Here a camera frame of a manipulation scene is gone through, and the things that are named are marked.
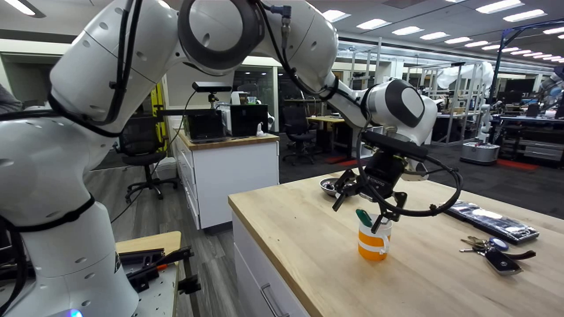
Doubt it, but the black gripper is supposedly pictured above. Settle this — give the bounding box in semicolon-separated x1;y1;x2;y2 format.
356;149;409;235

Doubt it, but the green capped marker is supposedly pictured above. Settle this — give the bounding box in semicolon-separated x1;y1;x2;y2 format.
354;208;375;230

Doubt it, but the white and orange mug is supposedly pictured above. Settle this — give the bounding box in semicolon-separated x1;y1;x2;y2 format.
354;212;395;265

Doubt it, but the metal bowl with screws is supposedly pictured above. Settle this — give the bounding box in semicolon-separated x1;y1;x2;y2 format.
319;177;345;200

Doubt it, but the key bunch with black fob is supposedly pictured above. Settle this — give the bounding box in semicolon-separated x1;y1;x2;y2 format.
458;235;538;277

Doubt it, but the white cabinet with wood top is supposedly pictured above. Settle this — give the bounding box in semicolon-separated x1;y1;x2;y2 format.
173;129;282;231

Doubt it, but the black box device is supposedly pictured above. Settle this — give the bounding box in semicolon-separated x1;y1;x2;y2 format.
229;104;270;140

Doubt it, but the black bar clamp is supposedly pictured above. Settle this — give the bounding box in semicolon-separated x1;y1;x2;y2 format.
118;245;203;296

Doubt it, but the small wooden workbench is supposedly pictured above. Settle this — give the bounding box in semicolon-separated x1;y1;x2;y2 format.
113;230;185;317

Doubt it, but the black office chair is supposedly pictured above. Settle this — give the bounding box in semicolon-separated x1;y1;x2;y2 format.
116;113;180;205

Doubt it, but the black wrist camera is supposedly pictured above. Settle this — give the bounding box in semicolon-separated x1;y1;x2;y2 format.
331;168;363;214

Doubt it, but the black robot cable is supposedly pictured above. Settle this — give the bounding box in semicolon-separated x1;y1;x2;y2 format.
351;126;464;219

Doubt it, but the black camera bar on stand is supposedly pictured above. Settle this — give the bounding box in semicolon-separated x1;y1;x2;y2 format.
190;80;234;110

